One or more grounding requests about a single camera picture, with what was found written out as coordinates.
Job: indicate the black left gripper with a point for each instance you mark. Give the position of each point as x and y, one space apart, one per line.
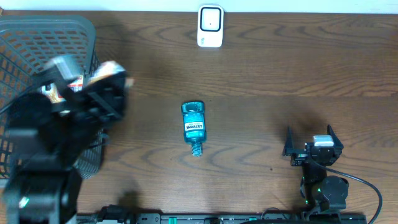
112 98

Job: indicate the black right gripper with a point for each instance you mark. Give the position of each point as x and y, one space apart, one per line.
339 147

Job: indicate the yellow snack bag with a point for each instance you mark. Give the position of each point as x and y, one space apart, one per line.
55 97

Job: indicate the small orange packet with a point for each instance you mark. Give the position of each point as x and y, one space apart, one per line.
112 73

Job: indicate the blue mouthwash bottle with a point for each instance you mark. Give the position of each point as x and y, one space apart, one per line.
194 128

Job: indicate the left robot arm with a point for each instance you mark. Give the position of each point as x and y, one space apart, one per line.
45 187

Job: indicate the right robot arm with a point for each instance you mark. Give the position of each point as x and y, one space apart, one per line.
323 193

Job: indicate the white barcode scanner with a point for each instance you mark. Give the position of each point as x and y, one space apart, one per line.
210 26

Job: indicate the grey plastic shopping basket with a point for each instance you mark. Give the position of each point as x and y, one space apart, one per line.
27 44

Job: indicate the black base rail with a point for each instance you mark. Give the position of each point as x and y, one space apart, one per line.
114 214

